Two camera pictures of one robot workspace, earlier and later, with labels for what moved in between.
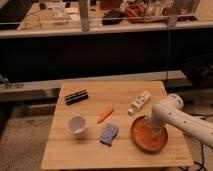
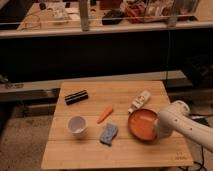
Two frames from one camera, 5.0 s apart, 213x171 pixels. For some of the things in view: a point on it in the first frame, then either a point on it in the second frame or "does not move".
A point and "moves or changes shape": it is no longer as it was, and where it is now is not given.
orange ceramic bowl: [148, 136] moves or changes shape
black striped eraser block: [76, 97] does not move
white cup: [77, 124] does not move
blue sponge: [108, 134] does not move
